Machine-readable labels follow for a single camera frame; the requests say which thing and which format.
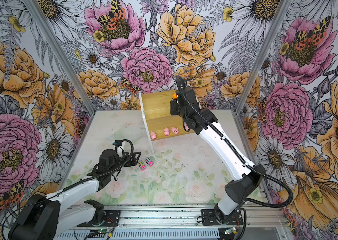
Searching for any pink toy pig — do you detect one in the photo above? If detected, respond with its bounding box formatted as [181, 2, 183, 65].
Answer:
[150, 132, 157, 141]
[184, 123, 190, 132]
[164, 127, 170, 136]
[171, 127, 179, 135]

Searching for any pink green toy car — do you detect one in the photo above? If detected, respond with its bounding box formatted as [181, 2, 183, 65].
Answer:
[139, 162, 147, 171]

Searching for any pink teal toy car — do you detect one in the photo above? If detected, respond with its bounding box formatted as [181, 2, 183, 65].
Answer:
[146, 158, 154, 167]

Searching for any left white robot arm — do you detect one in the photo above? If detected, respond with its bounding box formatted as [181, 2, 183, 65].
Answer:
[8, 149, 141, 240]

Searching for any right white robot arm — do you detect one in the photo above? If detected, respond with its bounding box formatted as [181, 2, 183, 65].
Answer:
[170, 87, 265, 224]

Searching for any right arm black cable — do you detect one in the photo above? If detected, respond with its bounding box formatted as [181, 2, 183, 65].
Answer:
[175, 75, 294, 209]

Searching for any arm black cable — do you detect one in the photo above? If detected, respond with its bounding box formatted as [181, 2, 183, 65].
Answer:
[175, 75, 294, 209]
[1, 138, 135, 238]

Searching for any white frame wooden shelf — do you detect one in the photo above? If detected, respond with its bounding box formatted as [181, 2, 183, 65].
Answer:
[139, 90, 187, 154]

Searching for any left aluminium corner post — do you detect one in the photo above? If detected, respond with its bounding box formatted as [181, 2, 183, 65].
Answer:
[24, 1, 96, 117]

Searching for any aluminium corner post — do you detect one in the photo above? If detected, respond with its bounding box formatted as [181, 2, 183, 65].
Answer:
[24, 1, 96, 117]
[234, 0, 292, 115]

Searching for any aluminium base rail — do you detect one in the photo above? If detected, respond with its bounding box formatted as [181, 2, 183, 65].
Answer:
[55, 204, 293, 240]

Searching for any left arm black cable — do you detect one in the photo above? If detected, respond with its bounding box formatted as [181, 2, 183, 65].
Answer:
[1, 138, 135, 238]

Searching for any right aluminium corner post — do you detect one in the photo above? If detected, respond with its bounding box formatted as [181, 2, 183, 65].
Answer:
[234, 0, 292, 115]

